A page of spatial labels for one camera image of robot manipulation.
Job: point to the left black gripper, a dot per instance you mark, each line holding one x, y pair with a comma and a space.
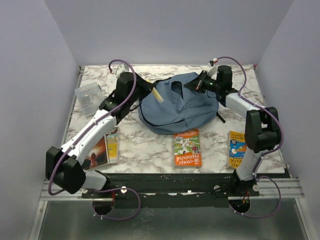
146, 87

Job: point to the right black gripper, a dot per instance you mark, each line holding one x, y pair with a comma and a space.
197, 84

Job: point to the yellow highlighter pen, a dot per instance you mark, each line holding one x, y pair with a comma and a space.
155, 92

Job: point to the blue student backpack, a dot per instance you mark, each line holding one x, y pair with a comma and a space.
182, 109

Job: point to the orange treehouse book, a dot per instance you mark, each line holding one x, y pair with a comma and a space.
186, 148

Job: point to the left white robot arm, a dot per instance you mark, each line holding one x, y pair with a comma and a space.
63, 165

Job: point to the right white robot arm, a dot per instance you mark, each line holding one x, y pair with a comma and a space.
262, 132

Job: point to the clear plastic storage box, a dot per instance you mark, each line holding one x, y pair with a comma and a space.
89, 97

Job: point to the yellow cover book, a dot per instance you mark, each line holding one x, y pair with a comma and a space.
112, 145

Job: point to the yellow blue treehouse book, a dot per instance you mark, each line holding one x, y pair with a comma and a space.
236, 148

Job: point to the dark sunset cover book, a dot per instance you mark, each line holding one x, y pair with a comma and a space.
98, 156

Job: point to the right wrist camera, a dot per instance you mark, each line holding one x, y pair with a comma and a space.
212, 69

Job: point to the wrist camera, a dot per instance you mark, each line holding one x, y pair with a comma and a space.
117, 70
212, 69

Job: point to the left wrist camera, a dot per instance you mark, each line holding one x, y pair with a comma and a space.
117, 70

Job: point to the aluminium mounting rail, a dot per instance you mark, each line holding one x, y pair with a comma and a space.
286, 188

